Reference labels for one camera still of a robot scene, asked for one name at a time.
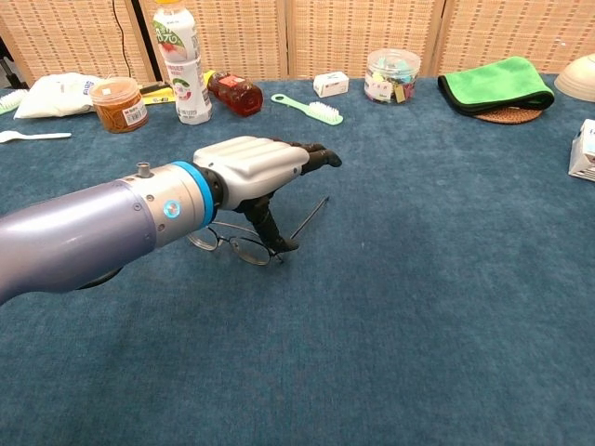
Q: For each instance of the green microfibre cloth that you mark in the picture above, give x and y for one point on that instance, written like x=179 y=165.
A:
x=497 y=83

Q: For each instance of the white plastic spoon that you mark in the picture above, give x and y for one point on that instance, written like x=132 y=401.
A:
x=32 y=136

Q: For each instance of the red tea bottle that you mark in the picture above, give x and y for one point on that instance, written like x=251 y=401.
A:
x=237 y=95

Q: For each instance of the yellow flat package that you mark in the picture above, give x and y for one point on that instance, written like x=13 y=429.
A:
x=160 y=98

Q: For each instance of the brown woven coaster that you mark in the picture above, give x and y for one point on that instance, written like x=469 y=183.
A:
x=509 y=117

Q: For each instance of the white blue milk carton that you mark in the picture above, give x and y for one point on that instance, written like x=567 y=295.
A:
x=585 y=151

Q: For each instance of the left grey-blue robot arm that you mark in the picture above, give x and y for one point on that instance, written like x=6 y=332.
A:
x=93 y=227

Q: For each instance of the cream ceramic bowl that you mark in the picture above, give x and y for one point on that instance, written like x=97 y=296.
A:
x=578 y=79

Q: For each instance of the bamboo folding screen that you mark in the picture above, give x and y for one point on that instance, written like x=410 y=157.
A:
x=325 y=32

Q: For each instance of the clear jar of rubber bands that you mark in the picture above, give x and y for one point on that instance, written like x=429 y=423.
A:
x=116 y=104

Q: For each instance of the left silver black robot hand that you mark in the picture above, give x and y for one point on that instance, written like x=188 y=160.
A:
x=255 y=162

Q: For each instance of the small white box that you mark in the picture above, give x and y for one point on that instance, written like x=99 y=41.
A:
x=331 y=84

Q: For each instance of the white plastic bag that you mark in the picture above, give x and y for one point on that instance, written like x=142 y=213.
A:
x=56 y=95

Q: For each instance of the thin black-framed eyeglasses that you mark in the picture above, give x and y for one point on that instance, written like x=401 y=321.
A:
x=246 y=251

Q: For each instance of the white labelled drink bottle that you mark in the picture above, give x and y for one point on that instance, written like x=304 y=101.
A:
x=186 y=69

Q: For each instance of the clear jar of binder clips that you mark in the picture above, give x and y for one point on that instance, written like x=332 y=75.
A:
x=392 y=76

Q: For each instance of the mint green scrub brush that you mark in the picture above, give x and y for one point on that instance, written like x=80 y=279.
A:
x=11 y=100
x=325 y=114

